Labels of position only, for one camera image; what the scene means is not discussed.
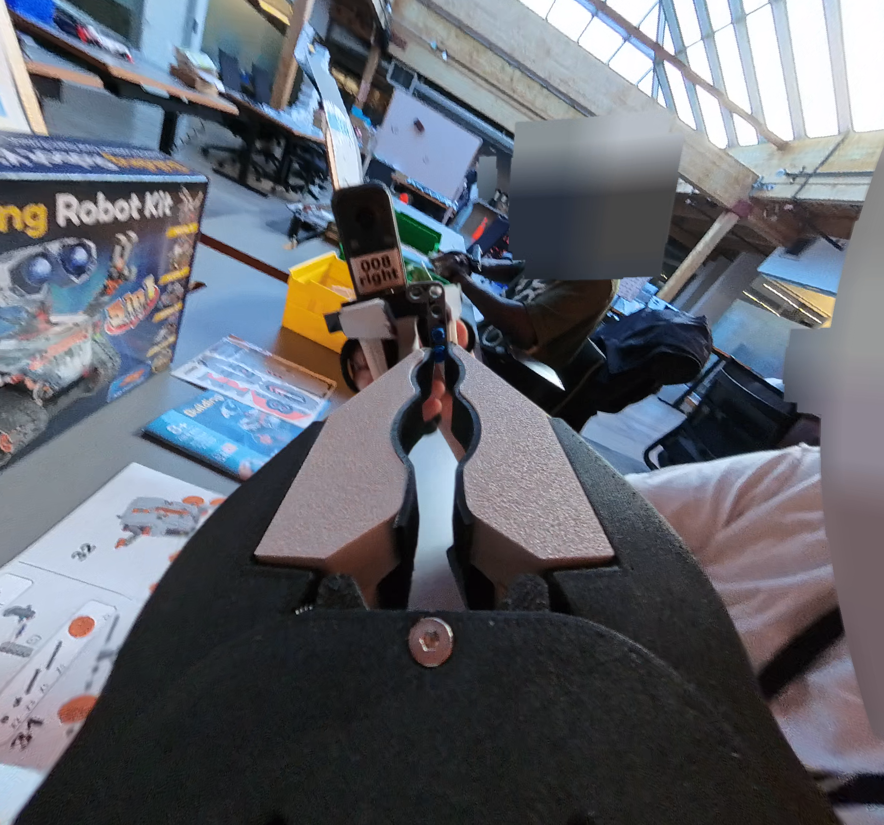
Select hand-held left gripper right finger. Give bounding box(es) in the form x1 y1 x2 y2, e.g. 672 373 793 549
448 343 617 610

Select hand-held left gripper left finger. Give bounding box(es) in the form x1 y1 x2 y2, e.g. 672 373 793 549
254 349 425 610

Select toy beam assembly blue pins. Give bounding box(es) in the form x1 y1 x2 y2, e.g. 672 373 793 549
406 285 446 363

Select wooden background desk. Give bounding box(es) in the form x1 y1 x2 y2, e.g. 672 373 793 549
10 10 241 152

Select person's right hand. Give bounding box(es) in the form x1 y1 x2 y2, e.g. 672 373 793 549
347 320 477 429

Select yellow bin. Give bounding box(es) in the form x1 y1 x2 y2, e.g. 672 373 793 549
285 252 361 358

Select green bin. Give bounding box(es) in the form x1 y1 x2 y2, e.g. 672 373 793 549
394 210 443 254

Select standing sign board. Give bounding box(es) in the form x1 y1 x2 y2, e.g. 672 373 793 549
307 45 365 192

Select whiteboard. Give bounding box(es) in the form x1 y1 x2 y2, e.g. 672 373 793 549
375 89 484 203

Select printed leaflet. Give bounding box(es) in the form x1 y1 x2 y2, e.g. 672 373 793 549
171 336 334 427

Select dark jacket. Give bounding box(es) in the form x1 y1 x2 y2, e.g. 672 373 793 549
593 307 714 418

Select person's white shirt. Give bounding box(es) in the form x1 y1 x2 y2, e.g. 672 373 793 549
625 444 840 825

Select black office chair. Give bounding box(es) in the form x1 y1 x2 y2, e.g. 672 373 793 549
646 355 798 474

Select open instruction manual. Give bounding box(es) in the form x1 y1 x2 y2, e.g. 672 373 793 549
0 462 230 772

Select robot kit box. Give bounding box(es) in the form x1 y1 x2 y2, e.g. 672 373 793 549
0 133 209 468

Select instruction poster board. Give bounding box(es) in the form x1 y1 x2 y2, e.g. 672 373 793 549
0 0 49 137

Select black strap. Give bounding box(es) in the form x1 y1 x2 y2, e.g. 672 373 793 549
758 607 847 700

